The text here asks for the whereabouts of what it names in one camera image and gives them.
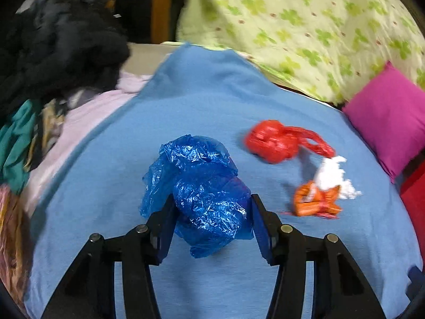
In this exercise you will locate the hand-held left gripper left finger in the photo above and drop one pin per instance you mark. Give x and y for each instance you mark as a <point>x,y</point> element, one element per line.
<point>164,236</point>

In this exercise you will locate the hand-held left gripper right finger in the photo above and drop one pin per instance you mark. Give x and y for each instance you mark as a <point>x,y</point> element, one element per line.
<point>262,232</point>

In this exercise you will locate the blue plastic bag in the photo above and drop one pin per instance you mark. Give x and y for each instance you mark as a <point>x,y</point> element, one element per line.
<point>199,179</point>

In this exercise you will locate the red plastic bag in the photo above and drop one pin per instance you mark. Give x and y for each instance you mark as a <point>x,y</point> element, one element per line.
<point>272,143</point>

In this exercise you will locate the orange snack wrapper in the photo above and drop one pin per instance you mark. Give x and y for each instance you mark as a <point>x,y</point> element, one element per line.
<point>312,204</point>

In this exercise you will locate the orange and white plastic bag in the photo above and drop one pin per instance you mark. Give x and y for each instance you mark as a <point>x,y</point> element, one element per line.
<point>328,172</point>

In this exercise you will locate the blue blanket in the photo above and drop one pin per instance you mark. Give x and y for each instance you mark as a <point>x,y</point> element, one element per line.
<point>199,106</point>

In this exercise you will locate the pale pink sheet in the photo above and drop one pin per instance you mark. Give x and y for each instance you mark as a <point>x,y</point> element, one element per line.
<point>86,119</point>

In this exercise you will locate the brown patterned cloth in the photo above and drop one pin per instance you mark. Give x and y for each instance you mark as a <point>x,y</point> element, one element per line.
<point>13,239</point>

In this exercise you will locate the red paper bag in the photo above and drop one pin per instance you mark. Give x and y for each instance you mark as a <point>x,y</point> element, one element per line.
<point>415,192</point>

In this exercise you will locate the yellow and black patterned cloth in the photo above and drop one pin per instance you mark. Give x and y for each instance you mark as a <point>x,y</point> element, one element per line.
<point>49,123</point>

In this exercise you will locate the magenta pillow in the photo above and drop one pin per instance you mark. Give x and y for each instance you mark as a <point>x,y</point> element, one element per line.
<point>388,123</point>

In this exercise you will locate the teal cloth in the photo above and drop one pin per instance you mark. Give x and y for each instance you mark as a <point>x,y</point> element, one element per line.
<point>16,139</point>

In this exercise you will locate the beige mattress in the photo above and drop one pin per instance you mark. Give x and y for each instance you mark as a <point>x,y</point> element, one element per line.
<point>139,55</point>

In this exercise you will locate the green clover print quilt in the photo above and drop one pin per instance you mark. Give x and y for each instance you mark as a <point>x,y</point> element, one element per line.
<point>298,23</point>

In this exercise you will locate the wooden cabinet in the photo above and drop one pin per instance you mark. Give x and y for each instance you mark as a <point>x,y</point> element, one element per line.
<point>162,6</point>

